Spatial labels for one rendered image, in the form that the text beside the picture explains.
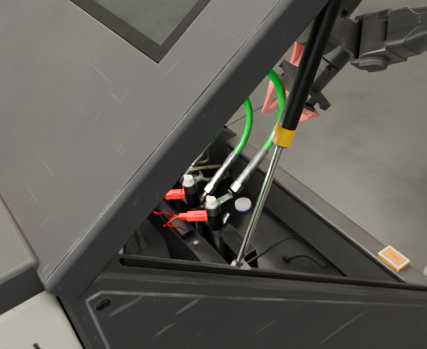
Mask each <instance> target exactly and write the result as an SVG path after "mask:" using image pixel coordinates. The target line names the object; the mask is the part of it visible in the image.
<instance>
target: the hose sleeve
mask: <svg viewBox="0 0 427 349"><path fill-rule="evenodd" d="M268 153H269V151H267V150H266V149H265V148H264V147H260V149H259V150H258V151H257V153H256V154H255V155H254V157H253V158H252V160H251V161H250V162H249V163H248V165H247V166H246V167H245V169H244V170H243V171H242V173H241V174H240V175H239V177H238V178H237V180H236V182H238V183H239V184H240V185H242V186H244V185H245V184H246V183H247V181H248V180H249V178H250V177H251V176H252V175H253V173H254V172H255V170H256V169H257V168H258V167H259V165H260V164H261V162H262V161H263V160H264V158H265V157H266V156H267V155H268Z"/></svg>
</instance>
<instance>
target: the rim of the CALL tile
mask: <svg viewBox="0 0 427 349"><path fill-rule="evenodd" d="M388 248H391V249H392V250H394V251H395V252H397V253H398V254H399V255H400V256H402V257H403V258H405V259H406V260H407V261H405V262H404V263H403V264H402V265H400V266H397V265H396V264H394V263H393V262H392V261H391V260H389V259H388V258H386V257H385V256H384V255H383V254H382V252H384V251H385V250H386V249H388ZM378 254H379V255H380V257H382V258H383V259H384V260H386V261H387V262H389V263H390V264H391V265H392V266H393V267H395V268H396V269H398V270H400V269H401V268H402V267H404V266H405V265H407V264H408V263H409V262H410V261H409V259H407V258H406V257H405V256H403V255H402V254H400V253H399V252H398V251H397V250H395V249H394V248H392V247H391V246H390V245H389V246H388V247H386V248H385V249H384V250H382V251H380V252H379V253H378Z"/></svg>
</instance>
